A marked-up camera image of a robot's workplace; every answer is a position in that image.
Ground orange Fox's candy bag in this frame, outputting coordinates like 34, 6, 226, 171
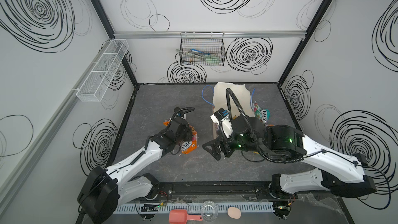
181, 127, 198, 154

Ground teal Fox's candy bag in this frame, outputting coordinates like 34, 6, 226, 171
253, 101, 271, 125

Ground checkered paper bag blue handles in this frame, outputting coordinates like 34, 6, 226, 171
201, 82, 257, 138

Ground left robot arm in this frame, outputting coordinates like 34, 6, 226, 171
77, 107, 195, 224

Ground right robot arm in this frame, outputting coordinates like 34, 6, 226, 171
202, 88, 377, 198

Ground pink oval sponge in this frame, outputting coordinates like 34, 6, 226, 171
227, 206, 241, 219

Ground pink plastic scoop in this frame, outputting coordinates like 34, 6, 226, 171
169, 209, 203, 224

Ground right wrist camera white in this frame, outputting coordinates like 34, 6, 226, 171
210, 108, 233, 139

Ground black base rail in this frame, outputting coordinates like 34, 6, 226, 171
124, 180, 338, 201

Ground items in wire basket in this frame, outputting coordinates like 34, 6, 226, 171
176, 49, 222, 65

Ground grey slotted cable duct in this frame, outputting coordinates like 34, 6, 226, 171
114, 202, 275, 214

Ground black wire wall basket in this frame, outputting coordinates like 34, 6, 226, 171
179, 32, 226, 66

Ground clear acrylic wall shelf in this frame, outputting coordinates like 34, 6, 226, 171
76, 39, 129, 103

